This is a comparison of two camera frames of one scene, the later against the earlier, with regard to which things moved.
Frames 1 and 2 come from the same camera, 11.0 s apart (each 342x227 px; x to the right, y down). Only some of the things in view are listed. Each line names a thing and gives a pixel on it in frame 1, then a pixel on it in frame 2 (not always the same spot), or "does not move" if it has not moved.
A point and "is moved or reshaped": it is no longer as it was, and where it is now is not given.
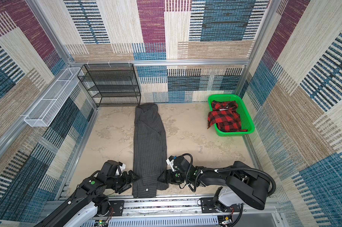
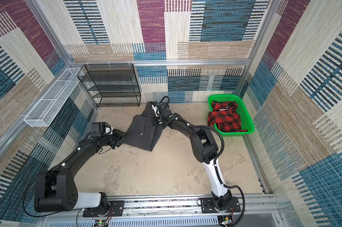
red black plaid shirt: [225, 114] does not move
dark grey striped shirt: [149, 160] is moved or reshaped
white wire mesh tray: [49, 107] does not move
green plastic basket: [246, 120] does not move
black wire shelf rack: [111, 84] does not move
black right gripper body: [175, 178] → [160, 118]
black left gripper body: [120, 181] → [113, 140]
